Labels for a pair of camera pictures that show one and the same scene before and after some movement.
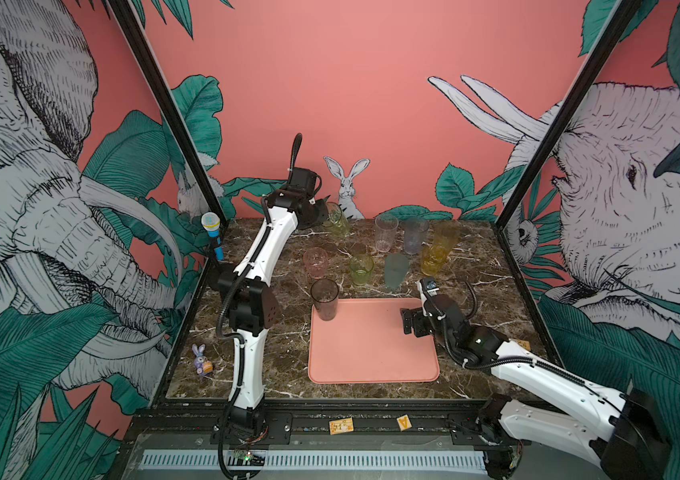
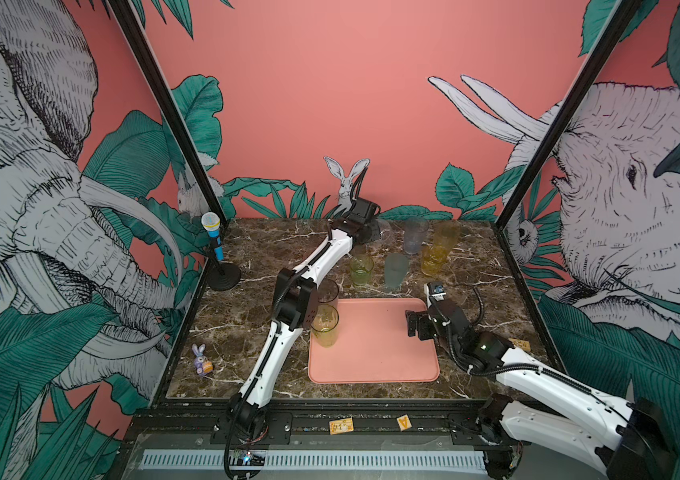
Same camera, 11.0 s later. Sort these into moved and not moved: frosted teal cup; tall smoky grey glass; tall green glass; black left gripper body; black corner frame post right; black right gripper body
Moved: tall green glass; black left gripper body
Not moved: black corner frame post right; frosted teal cup; black right gripper body; tall smoky grey glass
